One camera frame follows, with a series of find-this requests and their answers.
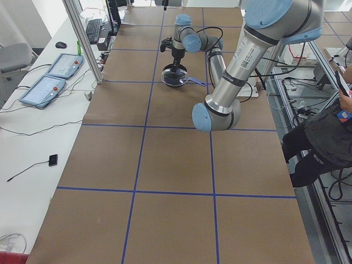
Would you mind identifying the dark blue saucepan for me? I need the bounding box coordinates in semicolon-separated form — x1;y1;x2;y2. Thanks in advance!
161;64;206;87

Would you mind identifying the aluminium frame post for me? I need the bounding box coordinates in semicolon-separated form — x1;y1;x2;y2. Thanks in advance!
62;0;103;84

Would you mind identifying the blue teach pendant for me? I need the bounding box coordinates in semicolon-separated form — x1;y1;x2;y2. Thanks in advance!
19;75;66;109
46;53;84;80

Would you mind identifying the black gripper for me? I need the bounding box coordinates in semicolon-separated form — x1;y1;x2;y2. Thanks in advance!
172;47;185;74

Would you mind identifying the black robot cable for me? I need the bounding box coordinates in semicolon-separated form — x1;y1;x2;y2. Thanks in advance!
192;26;265;102

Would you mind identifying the seated person in black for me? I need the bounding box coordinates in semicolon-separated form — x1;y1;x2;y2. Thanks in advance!
281;35;352;188

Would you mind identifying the black keyboard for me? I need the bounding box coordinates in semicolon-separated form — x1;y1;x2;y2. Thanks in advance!
86;19;102;44

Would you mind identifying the small black square device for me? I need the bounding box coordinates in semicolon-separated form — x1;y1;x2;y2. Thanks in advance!
48;154;58;167

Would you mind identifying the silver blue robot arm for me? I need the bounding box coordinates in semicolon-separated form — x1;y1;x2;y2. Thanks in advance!
172;1;325;132

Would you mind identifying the lower blue teach pendant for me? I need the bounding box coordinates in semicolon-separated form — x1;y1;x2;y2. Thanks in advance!
19;75;66;109

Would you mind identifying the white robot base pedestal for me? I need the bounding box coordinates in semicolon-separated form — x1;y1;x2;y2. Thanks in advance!
237;78;259;97

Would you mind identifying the black computer mouse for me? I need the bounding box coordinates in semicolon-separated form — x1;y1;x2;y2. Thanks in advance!
55;41;67;49

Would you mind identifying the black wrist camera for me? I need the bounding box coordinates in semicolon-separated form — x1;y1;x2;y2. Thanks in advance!
160;37;173;52

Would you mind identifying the upper blue teach pendant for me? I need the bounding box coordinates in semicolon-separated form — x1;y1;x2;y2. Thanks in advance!
46;53;84;80

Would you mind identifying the glass lid with blue knob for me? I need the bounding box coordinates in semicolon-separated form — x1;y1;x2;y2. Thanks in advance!
161;69;189;87

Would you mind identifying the grey office chair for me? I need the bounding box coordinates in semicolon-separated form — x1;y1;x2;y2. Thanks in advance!
1;43;32;73

